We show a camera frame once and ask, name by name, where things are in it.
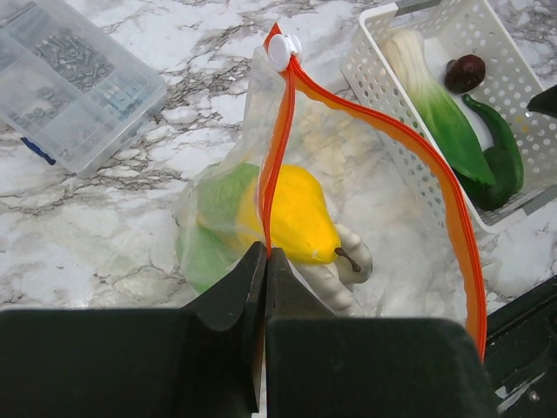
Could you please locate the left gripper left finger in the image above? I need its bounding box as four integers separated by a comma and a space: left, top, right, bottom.
1, 243, 266, 417

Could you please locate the green toy bitter gourd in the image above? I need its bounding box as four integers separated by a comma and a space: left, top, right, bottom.
175, 162, 259, 294

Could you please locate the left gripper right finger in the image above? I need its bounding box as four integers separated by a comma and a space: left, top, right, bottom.
265, 249, 497, 417

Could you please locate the green toy pea pod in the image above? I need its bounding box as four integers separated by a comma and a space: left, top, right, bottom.
457, 93, 524, 211

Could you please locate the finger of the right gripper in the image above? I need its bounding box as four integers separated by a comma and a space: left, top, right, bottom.
527, 84, 557, 118

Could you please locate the green toy bok choy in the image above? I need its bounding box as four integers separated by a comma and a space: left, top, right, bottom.
381, 29, 495, 185

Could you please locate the white toy mushroom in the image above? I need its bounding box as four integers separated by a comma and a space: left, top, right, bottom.
292, 224, 373, 317

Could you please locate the clear zip top bag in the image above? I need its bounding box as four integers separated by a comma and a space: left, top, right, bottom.
173, 21, 488, 362

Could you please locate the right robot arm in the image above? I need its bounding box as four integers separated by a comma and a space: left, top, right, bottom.
481, 186, 556, 417

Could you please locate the yellow toy pepper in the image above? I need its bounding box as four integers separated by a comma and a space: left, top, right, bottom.
235, 165, 349, 265

